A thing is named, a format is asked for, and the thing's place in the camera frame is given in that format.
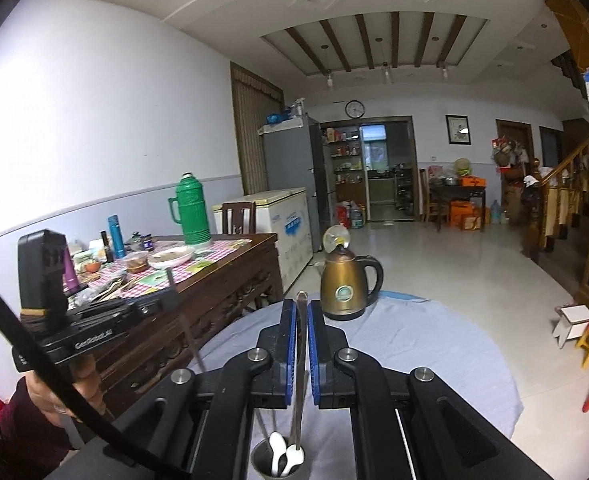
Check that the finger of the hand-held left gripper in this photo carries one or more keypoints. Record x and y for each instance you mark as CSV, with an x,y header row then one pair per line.
x,y
124,305

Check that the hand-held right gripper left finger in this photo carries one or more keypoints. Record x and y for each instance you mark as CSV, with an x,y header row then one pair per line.
x,y
289,355

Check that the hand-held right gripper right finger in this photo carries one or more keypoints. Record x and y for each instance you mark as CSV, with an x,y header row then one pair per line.
x,y
315,355

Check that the long metal spoon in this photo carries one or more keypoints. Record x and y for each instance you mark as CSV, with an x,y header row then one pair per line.
x,y
300,360

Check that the dark chopstick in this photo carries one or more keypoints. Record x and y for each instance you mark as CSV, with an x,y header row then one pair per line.
x,y
187,325
264,425

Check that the white ceramic spoon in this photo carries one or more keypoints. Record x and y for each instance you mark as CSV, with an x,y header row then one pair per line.
x,y
277,452
293,460

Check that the metal utensil cup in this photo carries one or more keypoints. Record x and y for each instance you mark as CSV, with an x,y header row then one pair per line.
x,y
259,462

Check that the person's left forearm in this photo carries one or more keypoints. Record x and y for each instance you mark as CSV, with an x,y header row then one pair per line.
x,y
29,420

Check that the person's left hand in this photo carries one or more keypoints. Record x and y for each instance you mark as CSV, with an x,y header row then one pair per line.
x,y
69,390

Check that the purple bottle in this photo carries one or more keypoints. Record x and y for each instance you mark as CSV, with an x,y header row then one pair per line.
x,y
72,272

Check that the white bowl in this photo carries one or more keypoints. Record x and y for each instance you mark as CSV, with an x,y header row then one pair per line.
x,y
171,256

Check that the blue bottle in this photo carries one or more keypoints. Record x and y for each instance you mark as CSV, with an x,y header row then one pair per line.
x,y
116,236

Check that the carved wooden table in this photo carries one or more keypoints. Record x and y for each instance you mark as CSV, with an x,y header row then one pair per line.
x,y
199,300

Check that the gold electric kettle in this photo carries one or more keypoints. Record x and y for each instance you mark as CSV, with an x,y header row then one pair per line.
x,y
347,282

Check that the checkered table cover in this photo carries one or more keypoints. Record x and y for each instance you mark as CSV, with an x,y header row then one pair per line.
x,y
214,252

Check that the blue grey tablecloth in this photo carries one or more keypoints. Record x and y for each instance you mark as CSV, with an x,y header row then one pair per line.
x,y
424,355

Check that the green thermos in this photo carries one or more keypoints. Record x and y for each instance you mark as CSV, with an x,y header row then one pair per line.
x,y
193,215

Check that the small standing fan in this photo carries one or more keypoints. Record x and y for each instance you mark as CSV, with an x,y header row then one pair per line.
x,y
335,240

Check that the white chest freezer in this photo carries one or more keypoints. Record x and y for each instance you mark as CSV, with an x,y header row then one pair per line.
x,y
284,230

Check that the blue water jug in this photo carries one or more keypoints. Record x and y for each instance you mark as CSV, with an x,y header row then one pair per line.
x,y
357,219

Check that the wooden chair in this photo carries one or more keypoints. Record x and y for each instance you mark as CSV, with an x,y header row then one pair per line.
x,y
237,217

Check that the grey refrigerator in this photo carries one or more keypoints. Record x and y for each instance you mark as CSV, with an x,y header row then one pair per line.
x,y
294,175

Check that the pantry shelf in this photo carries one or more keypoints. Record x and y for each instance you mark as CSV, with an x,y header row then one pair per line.
x,y
345,170

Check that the dark wooden dining table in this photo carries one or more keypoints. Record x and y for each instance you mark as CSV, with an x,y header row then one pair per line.
x,y
457,200

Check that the brown curtain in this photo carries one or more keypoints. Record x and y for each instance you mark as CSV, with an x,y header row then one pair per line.
x,y
254,130

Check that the clear water bottle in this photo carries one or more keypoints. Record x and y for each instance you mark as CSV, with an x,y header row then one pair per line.
x,y
496,211

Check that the orange box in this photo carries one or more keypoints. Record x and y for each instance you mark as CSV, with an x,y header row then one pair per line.
x,y
472,181

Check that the white small stool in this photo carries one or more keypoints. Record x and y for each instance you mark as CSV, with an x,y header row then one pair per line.
x,y
574,322

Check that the wooden door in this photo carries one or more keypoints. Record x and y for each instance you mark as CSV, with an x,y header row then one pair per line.
x,y
514,150

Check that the wooden stair railing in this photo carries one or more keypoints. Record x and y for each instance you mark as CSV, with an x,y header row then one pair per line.
x,y
559,200

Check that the round wall clock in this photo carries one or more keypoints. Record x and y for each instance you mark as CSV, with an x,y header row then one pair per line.
x,y
354,108

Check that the framed wall picture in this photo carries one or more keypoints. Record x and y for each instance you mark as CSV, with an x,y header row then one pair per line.
x,y
457,130

